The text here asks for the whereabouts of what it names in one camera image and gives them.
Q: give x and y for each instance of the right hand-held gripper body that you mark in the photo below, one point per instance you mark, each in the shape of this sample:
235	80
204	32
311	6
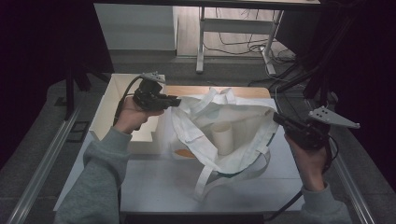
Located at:
314	130

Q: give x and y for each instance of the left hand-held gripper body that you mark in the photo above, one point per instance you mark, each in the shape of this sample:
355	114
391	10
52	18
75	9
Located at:
149	95

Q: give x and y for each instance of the white tote bag coloured patches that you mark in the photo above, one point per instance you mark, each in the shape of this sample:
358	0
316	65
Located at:
199	140

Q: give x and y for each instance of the white box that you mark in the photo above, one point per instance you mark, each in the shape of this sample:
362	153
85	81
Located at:
106	115

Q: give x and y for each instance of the white cup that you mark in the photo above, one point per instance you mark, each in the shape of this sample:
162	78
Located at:
222	138

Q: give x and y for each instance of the person's left hand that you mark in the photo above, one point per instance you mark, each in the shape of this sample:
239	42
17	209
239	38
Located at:
132	116

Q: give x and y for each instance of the person's right hand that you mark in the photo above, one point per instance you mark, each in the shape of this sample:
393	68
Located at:
309	165

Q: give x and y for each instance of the black stand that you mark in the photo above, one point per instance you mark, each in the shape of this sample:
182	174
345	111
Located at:
320	77
70	93

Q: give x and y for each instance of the white cabinet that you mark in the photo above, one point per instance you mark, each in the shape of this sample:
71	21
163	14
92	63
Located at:
137	26

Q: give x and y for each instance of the black floor plate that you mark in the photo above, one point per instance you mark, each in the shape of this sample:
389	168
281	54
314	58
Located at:
77	132

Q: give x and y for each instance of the white table board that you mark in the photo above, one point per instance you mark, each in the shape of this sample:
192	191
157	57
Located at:
155	186

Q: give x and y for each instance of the metal floor rail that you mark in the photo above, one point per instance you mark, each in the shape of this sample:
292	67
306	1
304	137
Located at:
355	193
40	168

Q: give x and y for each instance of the white desk frame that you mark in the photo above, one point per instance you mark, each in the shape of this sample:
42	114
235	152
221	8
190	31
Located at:
236	26

